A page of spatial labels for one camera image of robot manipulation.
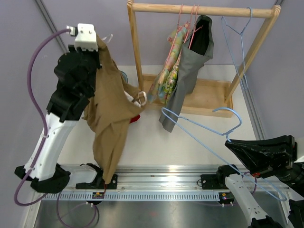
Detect grey skirt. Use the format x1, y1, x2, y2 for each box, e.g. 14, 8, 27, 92
159, 15, 214, 132

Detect red skirt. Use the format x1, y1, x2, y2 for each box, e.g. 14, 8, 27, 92
129, 114, 141, 124

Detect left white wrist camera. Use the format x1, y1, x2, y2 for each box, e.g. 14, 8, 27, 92
66, 23, 98, 52

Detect pink wire hanger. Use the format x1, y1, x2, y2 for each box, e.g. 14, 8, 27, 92
175, 4, 195, 49
188, 5, 202, 49
158, 5, 189, 84

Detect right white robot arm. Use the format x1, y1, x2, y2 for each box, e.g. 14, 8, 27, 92
200, 135, 304, 228

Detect wooden clothes rack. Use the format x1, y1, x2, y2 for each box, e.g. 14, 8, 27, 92
127, 0, 281, 118

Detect pastel floral skirt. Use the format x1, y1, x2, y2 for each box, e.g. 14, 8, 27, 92
147, 22, 190, 104

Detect teal plastic basin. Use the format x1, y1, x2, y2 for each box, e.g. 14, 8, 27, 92
120, 70, 128, 83

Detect tan skirt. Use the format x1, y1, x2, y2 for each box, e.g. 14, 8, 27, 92
83, 37, 145, 184

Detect lemon print skirt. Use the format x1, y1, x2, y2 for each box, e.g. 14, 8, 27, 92
163, 63, 179, 104

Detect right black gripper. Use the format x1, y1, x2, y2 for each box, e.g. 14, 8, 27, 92
228, 133, 304, 193

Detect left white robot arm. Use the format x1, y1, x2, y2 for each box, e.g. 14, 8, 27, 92
15, 45, 118, 193

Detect aluminium rail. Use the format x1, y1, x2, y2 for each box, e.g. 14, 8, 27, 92
31, 164, 292, 202

